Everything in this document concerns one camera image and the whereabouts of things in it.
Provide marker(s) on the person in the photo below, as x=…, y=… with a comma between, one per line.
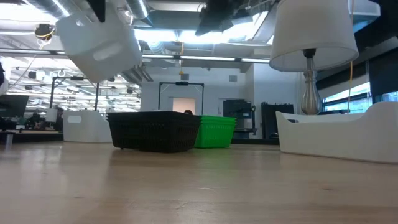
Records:
x=35, y=120

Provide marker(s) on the black ceiling camera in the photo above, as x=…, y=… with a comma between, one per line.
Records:
x=44, y=31

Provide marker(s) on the black metal station frame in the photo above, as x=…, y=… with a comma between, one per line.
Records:
x=74, y=78
x=181, y=83

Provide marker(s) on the black computer monitor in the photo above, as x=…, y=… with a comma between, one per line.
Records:
x=12, y=105

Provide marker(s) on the white plastic scoop-front bin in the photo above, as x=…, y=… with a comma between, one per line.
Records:
x=342, y=137

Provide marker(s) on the green plastic basket stack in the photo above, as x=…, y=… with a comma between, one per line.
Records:
x=216, y=132

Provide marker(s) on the silver glass lamp base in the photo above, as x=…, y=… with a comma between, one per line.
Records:
x=310, y=93

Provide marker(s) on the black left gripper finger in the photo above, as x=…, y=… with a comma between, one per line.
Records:
x=98, y=9

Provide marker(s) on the black panel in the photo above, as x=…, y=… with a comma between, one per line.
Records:
x=276, y=119

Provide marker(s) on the black equipment cabinet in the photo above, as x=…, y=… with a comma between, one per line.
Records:
x=237, y=115

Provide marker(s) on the person's head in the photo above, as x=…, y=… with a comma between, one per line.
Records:
x=188, y=112

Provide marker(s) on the black plastic slatted basket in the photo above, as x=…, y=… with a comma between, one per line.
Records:
x=154, y=132

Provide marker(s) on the white fabric lamp shade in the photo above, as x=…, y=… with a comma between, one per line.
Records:
x=312, y=34

